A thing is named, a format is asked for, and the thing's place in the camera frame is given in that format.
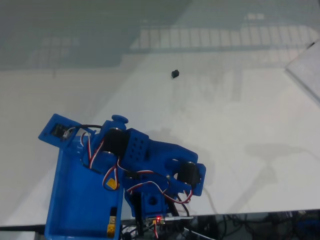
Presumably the yellow lego brick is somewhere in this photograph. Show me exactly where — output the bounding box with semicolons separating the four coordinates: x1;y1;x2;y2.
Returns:
105;178;120;191
106;223;117;238

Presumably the blue plastic bin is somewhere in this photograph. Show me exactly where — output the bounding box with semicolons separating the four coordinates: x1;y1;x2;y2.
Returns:
44;132;124;240

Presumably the controller board with red light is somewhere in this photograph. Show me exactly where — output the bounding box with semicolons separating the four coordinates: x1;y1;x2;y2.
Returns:
145;215;168;226

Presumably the white flat board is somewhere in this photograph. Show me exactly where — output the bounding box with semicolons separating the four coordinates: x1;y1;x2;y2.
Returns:
284;38;320;106

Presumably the black camera cable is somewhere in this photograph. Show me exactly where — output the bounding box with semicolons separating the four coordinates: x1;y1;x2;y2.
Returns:
73;124;104;131

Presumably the blue gripper camera mount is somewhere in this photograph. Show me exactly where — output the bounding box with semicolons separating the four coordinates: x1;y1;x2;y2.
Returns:
37;113;81;149

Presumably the silver cable plug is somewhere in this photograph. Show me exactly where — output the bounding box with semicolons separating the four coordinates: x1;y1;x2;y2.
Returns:
165;215;194;222

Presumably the black cable tangle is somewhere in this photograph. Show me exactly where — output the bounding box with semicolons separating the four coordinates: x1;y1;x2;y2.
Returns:
194;210;320;240

